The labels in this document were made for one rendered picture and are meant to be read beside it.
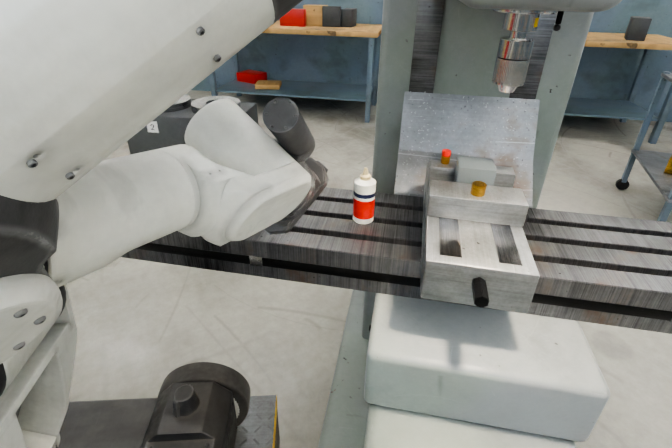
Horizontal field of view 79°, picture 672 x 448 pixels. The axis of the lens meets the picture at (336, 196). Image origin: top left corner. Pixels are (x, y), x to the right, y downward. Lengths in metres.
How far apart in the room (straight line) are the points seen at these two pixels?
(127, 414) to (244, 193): 0.75
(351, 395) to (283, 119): 1.13
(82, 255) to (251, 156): 0.17
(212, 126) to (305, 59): 4.71
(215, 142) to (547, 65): 0.86
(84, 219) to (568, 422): 0.68
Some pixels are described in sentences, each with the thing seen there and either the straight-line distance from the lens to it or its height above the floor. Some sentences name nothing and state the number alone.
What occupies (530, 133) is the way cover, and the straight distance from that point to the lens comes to 1.09.
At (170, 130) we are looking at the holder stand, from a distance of 0.81.
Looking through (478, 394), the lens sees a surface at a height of 0.81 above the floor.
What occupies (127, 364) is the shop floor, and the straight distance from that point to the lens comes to 1.89.
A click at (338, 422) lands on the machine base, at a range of 1.36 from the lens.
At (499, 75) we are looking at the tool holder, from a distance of 0.68.
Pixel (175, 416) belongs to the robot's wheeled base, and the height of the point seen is 0.61.
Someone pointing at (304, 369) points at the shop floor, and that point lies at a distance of 1.72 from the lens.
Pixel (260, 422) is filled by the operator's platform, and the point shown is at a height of 0.40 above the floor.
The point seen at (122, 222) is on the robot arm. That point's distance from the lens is 0.29.
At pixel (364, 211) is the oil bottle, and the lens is 0.75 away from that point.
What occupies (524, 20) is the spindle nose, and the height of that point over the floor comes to 1.29.
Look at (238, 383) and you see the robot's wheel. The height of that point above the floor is 0.56.
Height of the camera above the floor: 1.35
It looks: 29 degrees down
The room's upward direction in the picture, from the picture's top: 1 degrees clockwise
